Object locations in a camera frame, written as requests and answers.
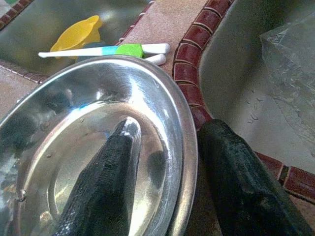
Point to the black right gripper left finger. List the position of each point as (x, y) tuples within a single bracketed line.
[(103, 184)]

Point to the small steel bowl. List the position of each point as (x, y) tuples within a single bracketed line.
[(73, 98)]

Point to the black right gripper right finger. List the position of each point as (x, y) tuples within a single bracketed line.
[(241, 186)]

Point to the clear plastic bag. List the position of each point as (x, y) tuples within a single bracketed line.
[(295, 73)]

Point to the stainless steel double sink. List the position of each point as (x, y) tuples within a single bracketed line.
[(246, 86)]

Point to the white chopsticks with green clip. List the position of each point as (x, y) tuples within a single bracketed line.
[(73, 52)]

